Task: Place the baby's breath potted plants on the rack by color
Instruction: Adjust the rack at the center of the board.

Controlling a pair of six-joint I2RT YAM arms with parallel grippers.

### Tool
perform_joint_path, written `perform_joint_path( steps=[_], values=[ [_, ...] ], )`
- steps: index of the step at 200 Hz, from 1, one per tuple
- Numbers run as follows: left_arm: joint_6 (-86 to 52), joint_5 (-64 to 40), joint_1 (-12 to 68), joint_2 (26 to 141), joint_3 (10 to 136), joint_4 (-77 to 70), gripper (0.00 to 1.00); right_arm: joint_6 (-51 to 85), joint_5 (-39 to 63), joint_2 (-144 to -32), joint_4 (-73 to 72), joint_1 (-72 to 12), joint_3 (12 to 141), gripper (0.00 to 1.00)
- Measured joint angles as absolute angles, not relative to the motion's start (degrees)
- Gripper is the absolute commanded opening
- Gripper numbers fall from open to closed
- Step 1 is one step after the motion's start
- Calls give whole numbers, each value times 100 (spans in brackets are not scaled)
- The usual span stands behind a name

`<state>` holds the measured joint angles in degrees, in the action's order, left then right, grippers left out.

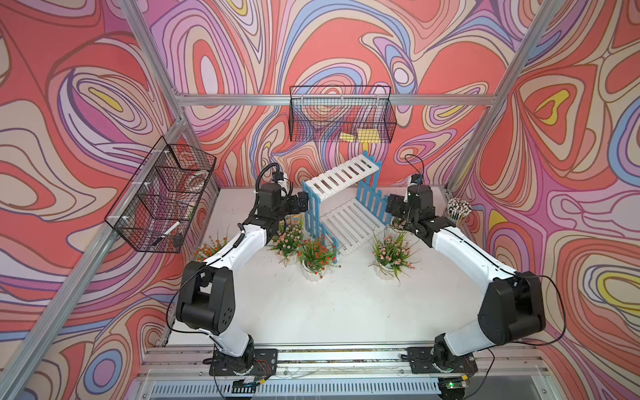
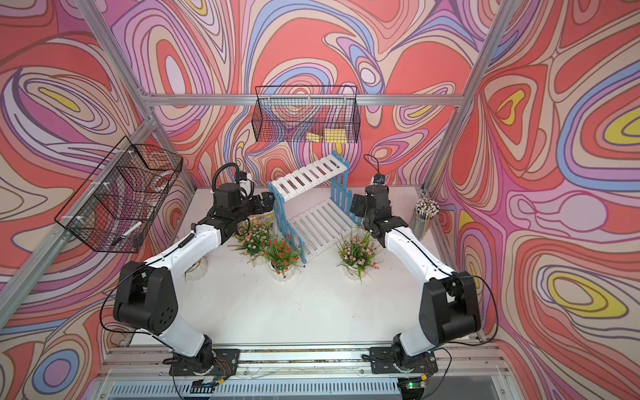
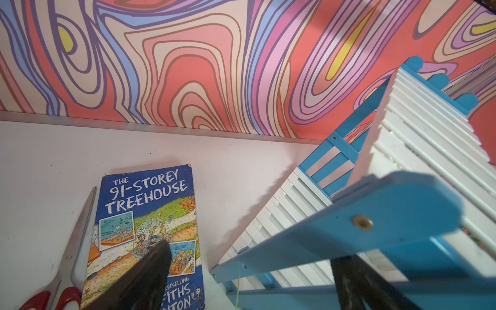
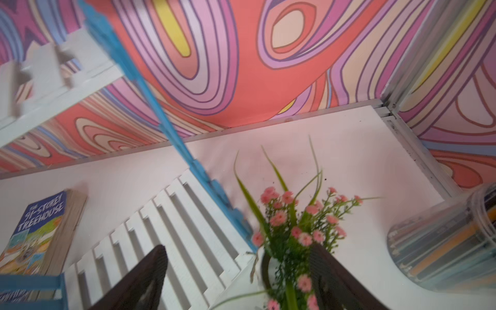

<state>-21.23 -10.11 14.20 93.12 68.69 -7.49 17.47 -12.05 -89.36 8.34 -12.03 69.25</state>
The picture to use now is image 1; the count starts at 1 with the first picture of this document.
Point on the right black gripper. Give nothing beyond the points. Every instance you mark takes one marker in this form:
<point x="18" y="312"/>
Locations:
<point x="393" y="204"/>

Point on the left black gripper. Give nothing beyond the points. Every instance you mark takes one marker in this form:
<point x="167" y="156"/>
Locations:
<point x="302" y="207"/>

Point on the pink flower potted plant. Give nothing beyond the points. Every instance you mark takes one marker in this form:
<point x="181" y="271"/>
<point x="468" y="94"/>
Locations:
<point x="398" y="224"/>
<point x="288" y="241"/>
<point x="392" y="255"/>

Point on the blue white wooden rack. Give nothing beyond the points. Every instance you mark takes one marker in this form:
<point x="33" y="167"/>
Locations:
<point x="346" y="208"/>

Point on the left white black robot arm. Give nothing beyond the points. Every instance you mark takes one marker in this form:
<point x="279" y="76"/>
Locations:
<point x="206" y="299"/>

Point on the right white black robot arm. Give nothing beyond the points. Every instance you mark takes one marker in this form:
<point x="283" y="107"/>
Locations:
<point x="512" y="306"/>

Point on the red flower potted plant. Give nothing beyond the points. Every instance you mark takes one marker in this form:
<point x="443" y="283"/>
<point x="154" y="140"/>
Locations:
<point x="316" y="259"/>

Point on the orange flower potted plant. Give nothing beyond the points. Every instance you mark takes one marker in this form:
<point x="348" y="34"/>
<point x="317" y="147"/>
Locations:
<point x="210" y="248"/>

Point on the pencil holder cup with pencils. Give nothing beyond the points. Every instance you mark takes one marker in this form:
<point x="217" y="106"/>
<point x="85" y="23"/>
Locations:
<point x="457" y="210"/>

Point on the yellow sponge in basket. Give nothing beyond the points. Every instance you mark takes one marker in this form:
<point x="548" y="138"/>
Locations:
<point x="368" y="136"/>

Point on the small yellow block in basket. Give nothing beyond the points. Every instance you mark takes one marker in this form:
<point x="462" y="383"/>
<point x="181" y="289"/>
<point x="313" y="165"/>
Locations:
<point x="347" y="137"/>

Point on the white marker in basket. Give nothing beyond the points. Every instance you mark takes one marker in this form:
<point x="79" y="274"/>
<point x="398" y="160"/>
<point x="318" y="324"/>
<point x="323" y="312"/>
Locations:
<point x="166" y="233"/>

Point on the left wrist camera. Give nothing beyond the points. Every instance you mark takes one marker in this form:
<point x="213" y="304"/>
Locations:
<point x="285" y="184"/>

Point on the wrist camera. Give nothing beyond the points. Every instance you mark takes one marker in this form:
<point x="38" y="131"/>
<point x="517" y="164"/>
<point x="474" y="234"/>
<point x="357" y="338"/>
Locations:
<point x="285" y="184"/>
<point x="416" y="179"/>

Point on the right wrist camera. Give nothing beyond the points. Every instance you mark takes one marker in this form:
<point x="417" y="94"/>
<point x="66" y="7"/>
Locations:
<point x="416" y="179"/>

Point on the black wire basket back wall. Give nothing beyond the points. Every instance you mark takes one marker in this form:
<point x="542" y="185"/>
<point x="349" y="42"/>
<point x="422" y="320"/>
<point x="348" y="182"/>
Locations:
<point x="319" y="113"/>

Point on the black wire basket wall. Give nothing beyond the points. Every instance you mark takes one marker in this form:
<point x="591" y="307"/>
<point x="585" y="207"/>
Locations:
<point x="167" y="187"/>
<point x="319" y="113"/>

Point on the black wire basket left wall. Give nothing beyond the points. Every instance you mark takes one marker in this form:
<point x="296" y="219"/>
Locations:
<point x="167" y="187"/>

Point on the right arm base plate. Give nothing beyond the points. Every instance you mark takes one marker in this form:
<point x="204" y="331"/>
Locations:
<point x="438" y="360"/>

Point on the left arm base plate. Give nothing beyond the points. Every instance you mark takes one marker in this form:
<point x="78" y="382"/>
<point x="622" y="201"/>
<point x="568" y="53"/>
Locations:
<point x="260" y="362"/>

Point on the aluminium front rail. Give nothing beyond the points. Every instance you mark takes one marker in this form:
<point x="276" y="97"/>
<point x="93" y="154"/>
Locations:
<point x="345" y="371"/>

